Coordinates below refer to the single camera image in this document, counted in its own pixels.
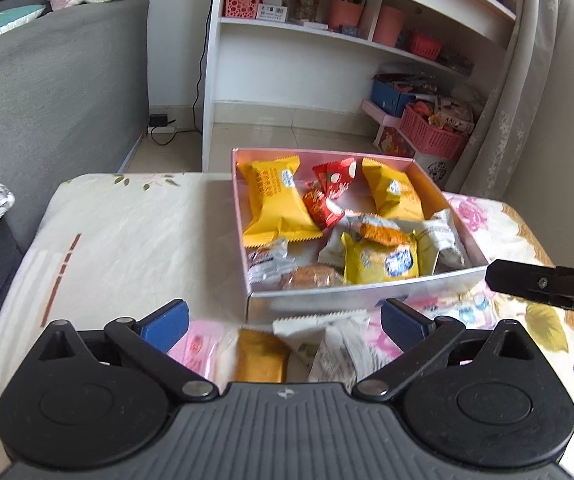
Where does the white snack packet nut print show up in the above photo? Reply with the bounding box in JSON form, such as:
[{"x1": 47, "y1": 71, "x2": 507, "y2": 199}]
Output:
[{"x1": 413, "y1": 208, "x2": 468, "y2": 276}]

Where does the pink lattice basket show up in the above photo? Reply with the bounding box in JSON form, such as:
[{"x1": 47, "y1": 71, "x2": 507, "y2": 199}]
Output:
[{"x1": 399, "y1": 104, "x2": 475, "y2": 160}]

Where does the pink cardboard box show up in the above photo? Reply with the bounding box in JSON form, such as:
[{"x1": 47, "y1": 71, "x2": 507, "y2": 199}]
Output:
[{"x1": 230, "y1": 147, "x2": 490, "y2": 325}]

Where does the yellow and blue snack packet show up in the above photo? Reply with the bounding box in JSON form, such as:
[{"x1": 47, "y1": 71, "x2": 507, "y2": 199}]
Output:
[{"x1": 341, "y1": 232, "x2": 420, "y2": 285}]

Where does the pink basket with round holes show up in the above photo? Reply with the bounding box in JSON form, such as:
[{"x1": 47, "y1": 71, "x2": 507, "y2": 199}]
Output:
[{"x1": 223, "y1": 0, "x2": 262, "y2": 20}]

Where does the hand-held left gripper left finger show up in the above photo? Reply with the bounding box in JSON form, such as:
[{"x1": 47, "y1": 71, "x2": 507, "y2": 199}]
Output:
[{"x1": 37, "y1": 298, "x2": 220, "y2": 403}]

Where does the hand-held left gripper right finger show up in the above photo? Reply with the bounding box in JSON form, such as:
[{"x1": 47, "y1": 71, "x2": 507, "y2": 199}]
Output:
[{"x1": 352, "y1": 297, "x2": 552, "y2": 403}]

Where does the teal pillow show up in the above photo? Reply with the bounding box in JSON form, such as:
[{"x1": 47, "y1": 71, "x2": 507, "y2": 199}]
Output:
[{"x1": 0, "y1": 4, "x2": 47, "y2": 51}]

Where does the orange pot with stationery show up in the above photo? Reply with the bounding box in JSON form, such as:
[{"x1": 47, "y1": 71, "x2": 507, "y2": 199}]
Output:
[{"x1": 328, "y1": 0, "x2": 365, "y2": 31}]

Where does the white printed carton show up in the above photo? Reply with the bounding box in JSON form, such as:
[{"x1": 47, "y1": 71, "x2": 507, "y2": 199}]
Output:
[{"x1": 419, "y1": 150, "x2": 460, "y2": 188}]

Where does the small red snack packet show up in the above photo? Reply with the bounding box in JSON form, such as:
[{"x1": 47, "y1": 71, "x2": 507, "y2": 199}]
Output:
[{"x1": 302, "y1": 189, "x2": 346, "y2": 231}]

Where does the large yellow snack packet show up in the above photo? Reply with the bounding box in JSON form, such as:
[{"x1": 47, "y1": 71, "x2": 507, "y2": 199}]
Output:
[{"x1": 237, "y1": 155, "x2": 324, "y2": 249}]

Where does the plain orange pot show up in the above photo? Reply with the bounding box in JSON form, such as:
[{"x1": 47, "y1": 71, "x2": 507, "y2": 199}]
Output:
[{"x1": 372, "y1": 5, "x2": 407, "y2": 47}]

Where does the white bookshelf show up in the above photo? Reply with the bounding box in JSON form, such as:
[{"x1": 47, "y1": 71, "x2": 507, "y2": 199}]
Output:
[{"x1": 201, "y1": 0, "x2": 518, "y2": 171}]

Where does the red printed box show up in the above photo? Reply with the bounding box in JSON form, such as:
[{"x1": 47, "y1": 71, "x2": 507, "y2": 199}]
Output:
[{"x1": 374, "y1": 125, "x2": 418, "y2": 158}]

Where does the grey sofa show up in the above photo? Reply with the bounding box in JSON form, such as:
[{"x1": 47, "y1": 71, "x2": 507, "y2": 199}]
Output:
[{"x1": 0, "y1": 0, "x2": 151, "y2": 211}]

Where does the grey patterned curtain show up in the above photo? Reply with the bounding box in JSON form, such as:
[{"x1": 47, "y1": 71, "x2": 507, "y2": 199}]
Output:
[{"x1": 454, "y1": 0, "x2": 574, "y2": 201}]

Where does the golden snack packet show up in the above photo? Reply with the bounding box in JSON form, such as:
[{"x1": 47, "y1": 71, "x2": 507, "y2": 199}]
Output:
[{"x1": 235, "y1": 328, "x2": 290, "y2": 385}]

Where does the white and orange snack packet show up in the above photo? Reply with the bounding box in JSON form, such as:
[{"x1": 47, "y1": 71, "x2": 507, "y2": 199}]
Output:
[{"x1": 344, "y1": 212, "x2": 415, "y2": 247}]

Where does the pink snack packet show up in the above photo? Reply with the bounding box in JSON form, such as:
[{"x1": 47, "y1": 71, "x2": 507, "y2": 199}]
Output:
[{"x1": 169, "y1": 319, "x2": 225, "y2": 383}]

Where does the plain white snack packet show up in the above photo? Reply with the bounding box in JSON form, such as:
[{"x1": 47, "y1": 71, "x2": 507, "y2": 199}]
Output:
[{"x1": 317, "y1": 220, "x2": 363, "y2": 268}]

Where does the crumpled white snack packet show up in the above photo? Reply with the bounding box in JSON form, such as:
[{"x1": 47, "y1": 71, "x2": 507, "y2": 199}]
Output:
[{"x1": 307, "y1": 322, "x2": 393, "y2": 394}]

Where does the white labelled box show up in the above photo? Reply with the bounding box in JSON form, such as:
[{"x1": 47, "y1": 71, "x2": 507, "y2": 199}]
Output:
[{"x1": 258, "y1": 2, "x2": 289, "y2": 22}]

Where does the black power cable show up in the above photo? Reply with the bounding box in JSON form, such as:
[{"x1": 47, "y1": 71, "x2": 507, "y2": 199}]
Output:
[{"x1": 149, "y1": 0, "x2": 220, "y2": 146}]

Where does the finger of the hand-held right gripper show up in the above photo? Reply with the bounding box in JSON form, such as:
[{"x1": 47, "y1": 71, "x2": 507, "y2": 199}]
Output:
[{"x1": 485, "y1": 258, "x2": 574, "y2": 317}]

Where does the flat white snack packet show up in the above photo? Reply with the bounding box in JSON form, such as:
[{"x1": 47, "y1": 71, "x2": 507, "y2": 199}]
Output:
[{"x1": 272, "y1": 310, "x2": 372, "y2": 361}]

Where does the red basket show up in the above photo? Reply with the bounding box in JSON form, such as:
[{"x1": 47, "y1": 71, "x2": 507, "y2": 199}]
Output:
[{"x1": 407, "y1": 32, "x2": 442, "y2": 61}]

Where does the pink tray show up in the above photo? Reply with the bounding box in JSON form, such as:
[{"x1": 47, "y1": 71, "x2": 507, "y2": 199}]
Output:
[{"x1": 361, "y1": 99, "x2": 403, "y2": 128}]

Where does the clear packet brown pastry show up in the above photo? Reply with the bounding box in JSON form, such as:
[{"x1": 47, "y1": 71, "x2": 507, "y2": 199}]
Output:
[{"x1": 281, "y1": 265, "x2": 345, "y2": 291}]

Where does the blue storage box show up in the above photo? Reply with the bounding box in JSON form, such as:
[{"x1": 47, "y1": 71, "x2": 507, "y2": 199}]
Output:
[{"x1": 371, "y1": 80, "x2": 415, "y2": 117}]

